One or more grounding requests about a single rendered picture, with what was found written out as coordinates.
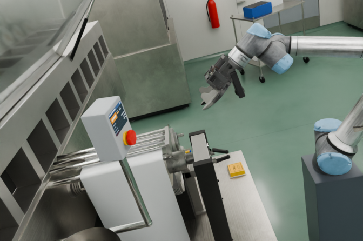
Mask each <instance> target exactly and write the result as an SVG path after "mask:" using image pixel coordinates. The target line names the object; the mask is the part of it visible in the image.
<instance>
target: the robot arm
mask: <svg viewBox="0 0 363 241"><path fill-rule="evenodd" d="M228 55H229V56H226V55H225V54H222V56H221V57H220V58H219V59H218V60H217V62H216V63H215V65H212V66H211V67H210V68H209V69H208V71H207V72H206V73H205V75H204V76H205V79H206V82H207V83H208V84H209V86H208V87H200V88H199V92H200V93H201V98H202V99H203V101H202V103H201V105H204V104H206V105H205V106H204V107H203V108H202V110H206V109H208V108H209V107H211V106H212V105H213V104H214V103H216V102H217V101H218V100H219V99H220V98H221V97H222V96H223V94H224V93H225V91H226V90H227V89H228V88H229V86H230V85H231V82H232V84H233V86H234V89H235V94H236V95H237V96H238V97H239V98H243V97H245V93H244V92H245V90H244V88H243V87H242V85H241V83H240V80H239V78H238V75H237V72H236V71H235V69H237V70H239V71H241V70H242V69H243V68H244V67H245V66H246V65H247V64H248V62H249V61H250V60H251V59H252V58H253V57H254V56H256V57H257V58H258V59H260V60H261V61H262V62H263V63H265V64H266V65H267V66H268V67H269V68H271V70H273V71H275V72H276V73H278V74H282V73H284V72H286V71H287V70H288V69H289V68H290V66H291V65H292V63H293V58H292V57H291V56H306V57H340V58H362V59H363V37H323V36H284V35H283V34H281V33H274V34H271V33H270V32H269V31H268V30H267V29H266V28H264V27H263V26H262V25H261V24H259V23H254V24H253V25H252V26H251V27H250V28H249V29H248V30H247V32H246V33H245V34H244V35H243V37H242V38H241V40H240V41H239V42H238V43H237V45H236V46H235V47H234V48H233V49H232V50H231V52H230V53H229V54H228ZM314 136H315V154H314V156H313V159H312V165H313V168H314V169H315V171H316V172H318V173H320V174H322V175H325V176H340V175H343V174H345V173H347V172H349V170H350V169H351V167H352V161H351V159H352V158H353V156H354V155H355V154H356V153H357V152H358V145H357V144H358V143H359V142H360V141H361V139H362V138H363V94H362V95H361V97H360V98H359V99H358V101H357V102H356V104H355V105H354V107H353V108H352V109H351V111H350V112H349V114H348V115H347V116H346V118H345V119H344V120H343V122H342V121H340V120H338V119H333V118H326V119H321V120H319V121H317V122H316V123H315V124H314Z"/></svg>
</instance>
